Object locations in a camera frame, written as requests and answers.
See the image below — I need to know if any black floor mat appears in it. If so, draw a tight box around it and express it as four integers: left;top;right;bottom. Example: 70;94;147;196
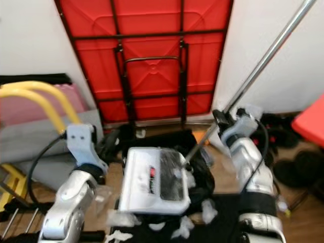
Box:
81;195;249;243

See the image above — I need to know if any red folding table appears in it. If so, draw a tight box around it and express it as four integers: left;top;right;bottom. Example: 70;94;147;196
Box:
53;0;234;127

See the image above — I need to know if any grey rolled mat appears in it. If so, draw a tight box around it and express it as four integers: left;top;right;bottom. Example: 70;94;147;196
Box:
0;109;107;164

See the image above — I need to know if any black round weight plate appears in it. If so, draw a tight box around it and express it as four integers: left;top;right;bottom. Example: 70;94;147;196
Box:
273;158;304;189
296;150;324;184

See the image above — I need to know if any grey folded mat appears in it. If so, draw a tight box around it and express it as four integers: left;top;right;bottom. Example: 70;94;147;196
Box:
8;159;61;178

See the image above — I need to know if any small red plastic table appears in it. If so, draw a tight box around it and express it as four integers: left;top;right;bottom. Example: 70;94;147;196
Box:
291;95;324;148

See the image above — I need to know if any crumpled white paper scrap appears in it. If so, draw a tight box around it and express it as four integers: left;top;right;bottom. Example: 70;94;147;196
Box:
200;198;218;223
175;217;195;239

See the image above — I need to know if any pink foam mat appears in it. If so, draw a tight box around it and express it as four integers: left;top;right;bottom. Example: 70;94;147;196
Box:
0;86;89;127

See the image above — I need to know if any yellow dip bar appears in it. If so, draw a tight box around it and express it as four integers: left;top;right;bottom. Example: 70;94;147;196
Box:
0;90;69;211
0;82;83;127

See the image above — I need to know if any black foam mat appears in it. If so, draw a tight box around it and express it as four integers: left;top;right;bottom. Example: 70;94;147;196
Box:
0;74;74;86

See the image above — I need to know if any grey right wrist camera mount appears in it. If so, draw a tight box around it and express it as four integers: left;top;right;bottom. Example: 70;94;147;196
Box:
220;112;258;146

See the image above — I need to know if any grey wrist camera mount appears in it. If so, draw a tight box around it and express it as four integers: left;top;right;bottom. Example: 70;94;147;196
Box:
220;112;258;146
66;124;101;170

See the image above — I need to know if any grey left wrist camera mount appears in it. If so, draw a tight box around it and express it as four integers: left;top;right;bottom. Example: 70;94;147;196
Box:
66;124;101;170

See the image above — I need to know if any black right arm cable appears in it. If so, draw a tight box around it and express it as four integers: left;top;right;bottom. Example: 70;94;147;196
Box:
253;117;271;195

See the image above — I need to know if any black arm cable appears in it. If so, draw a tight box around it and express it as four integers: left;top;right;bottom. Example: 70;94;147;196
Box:
27;135;70;198
253;117;271;195

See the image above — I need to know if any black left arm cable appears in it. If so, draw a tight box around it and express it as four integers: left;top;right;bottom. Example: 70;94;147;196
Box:
27;135;70;198

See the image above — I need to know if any bench steel frame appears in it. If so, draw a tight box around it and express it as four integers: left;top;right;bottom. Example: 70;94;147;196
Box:
0;202;42;241

